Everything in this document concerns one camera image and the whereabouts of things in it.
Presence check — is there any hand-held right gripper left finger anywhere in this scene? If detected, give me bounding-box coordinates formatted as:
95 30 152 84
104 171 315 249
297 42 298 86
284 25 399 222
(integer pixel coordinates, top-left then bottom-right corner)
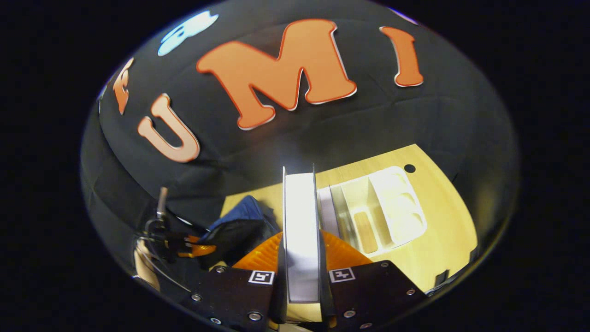
189 231 289 332

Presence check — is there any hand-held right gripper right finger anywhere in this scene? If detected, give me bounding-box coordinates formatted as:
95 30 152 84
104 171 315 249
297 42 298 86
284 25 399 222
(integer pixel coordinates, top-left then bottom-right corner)
318 230 428 331

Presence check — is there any blue schoolbag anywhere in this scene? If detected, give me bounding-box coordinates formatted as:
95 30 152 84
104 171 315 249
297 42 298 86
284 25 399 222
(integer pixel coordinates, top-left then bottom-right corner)
198 195 282 270

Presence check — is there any white bookshelf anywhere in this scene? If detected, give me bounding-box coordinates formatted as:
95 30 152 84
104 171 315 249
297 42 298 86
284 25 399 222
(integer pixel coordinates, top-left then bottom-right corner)
318 166 427 257

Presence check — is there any black cover book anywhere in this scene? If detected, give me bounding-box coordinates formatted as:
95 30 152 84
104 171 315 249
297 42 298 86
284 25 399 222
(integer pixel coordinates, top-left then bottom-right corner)
281 165 329 323

